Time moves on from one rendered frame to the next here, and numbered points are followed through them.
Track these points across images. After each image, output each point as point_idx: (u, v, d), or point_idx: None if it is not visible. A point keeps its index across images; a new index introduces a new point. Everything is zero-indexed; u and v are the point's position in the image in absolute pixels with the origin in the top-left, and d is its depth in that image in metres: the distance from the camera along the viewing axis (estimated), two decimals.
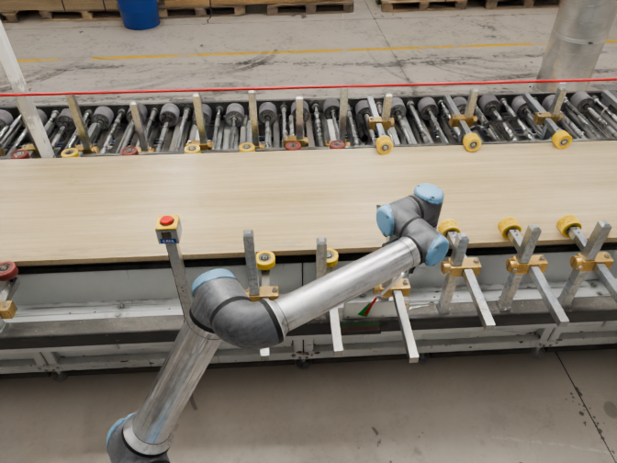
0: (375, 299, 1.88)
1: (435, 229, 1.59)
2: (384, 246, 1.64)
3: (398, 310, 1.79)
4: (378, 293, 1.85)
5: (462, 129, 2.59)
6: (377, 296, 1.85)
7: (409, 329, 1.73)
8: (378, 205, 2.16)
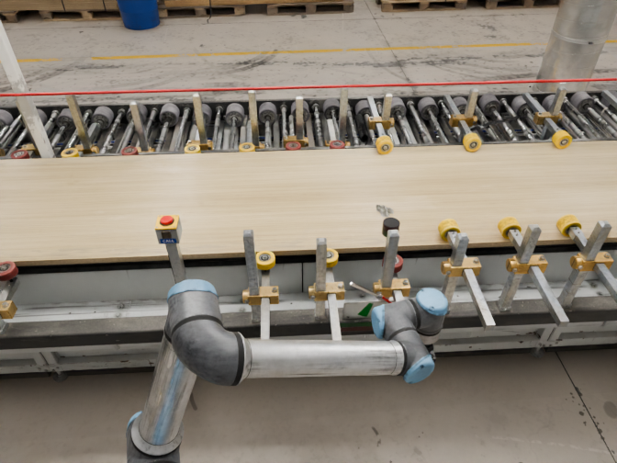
0: (383, 297, 1.88)
1: (427, 344, 1.47)
2: None
3: None
4: (375, 295, 1.86)
5: (462, 129, 2.59)
6: (376, 298, 1.86)
7: None
8: (378, 205, 2.16)
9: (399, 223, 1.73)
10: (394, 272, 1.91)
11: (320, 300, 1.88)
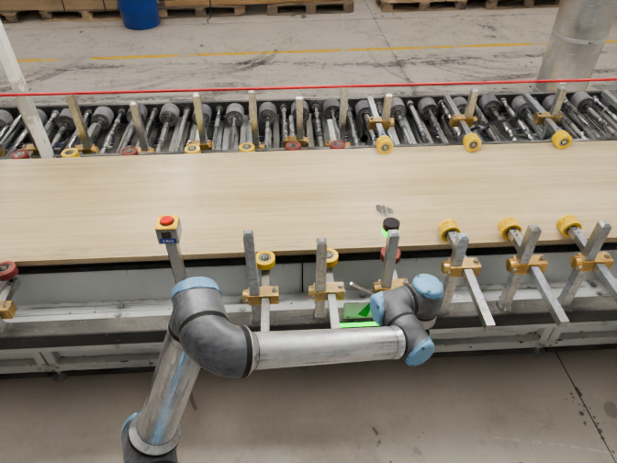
0: None
1: (423, 329, 1.51)
2: None
3: None
4: None
5: (462, 129, 2.59)
6: None
7: None
8: (378, 205, 2.16)
9: (399, 223, 1.73)
10: None
11: (320, 300, 1.88)
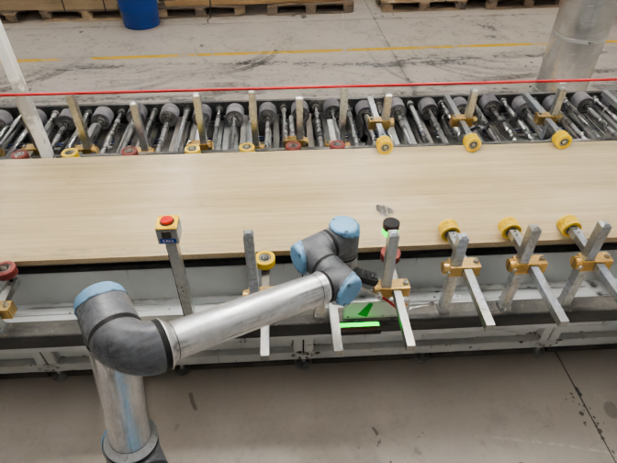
0: (383, 297, 1.88)
1: None
2: (376, 276, 1.59)
3: (396, 300, 1.82)
4: (375, 295, 1.86)
5: (462, 129, 2.59)
6: (376, 298, 1.86)
7: (406, 318, 1.76)
8: (378, 205, 2.16)
9: (399, 223, 1.73)
10: None
11: None
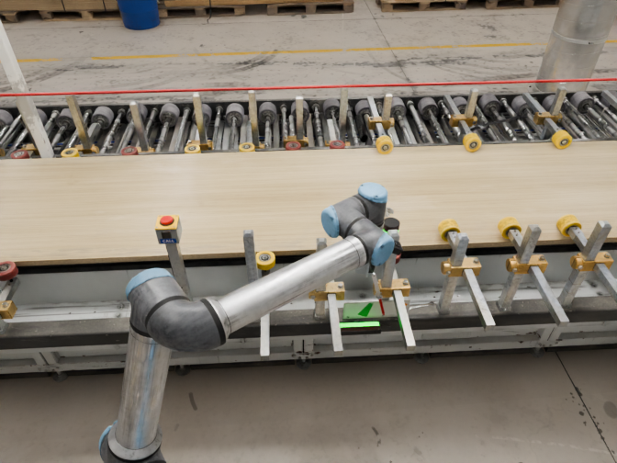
0: (380, 299, 1.88)
1: None
2: (400, 244, 1.63)
3: (396, 300, 1.82)
4: (376, 294, 1.86)
5: (462, 129, 2.59)
6: (376, 297, 1.86)
7: (406, 318, 1.76)
8: None
9: (399, 223, 1.73)
10: None
11: (320, 300, 1.88)
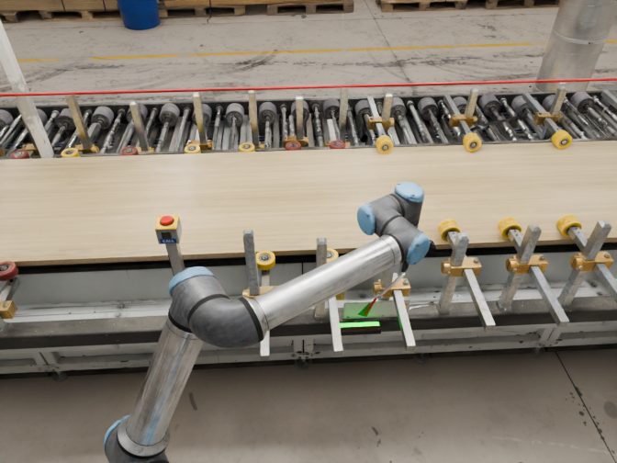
0: (375, 299, 1.88)
1: None
2: (434, 243, 1.64)
3: (396, 300, 1.82)
4: (378, 293, 1.85)
5: (462, 129, 2.59)
6: (377, 296, 1.85)
7: (406, 318, 1.76)
8: None
9: None
10: None
11: None
